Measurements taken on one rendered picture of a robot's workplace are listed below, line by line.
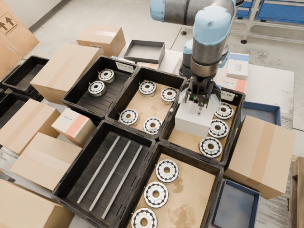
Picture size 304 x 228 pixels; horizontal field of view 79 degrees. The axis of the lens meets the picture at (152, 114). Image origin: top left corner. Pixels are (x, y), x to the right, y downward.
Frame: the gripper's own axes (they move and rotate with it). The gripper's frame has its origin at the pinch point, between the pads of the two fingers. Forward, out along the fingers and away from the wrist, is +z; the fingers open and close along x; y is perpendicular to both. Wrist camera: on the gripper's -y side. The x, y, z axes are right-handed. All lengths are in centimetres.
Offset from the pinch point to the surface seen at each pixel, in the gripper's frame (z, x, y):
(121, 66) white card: 22, -55, -29
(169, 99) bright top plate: 24.9, -18.3, -15.6
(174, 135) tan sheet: 27.7, -8.8, 2.8
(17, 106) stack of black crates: 73, -168, 5
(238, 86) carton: 34, 16, -43
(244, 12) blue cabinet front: 74, 9, -196
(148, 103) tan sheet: 27.8, -29.5, -11.2
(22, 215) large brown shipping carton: 20, -54, 60
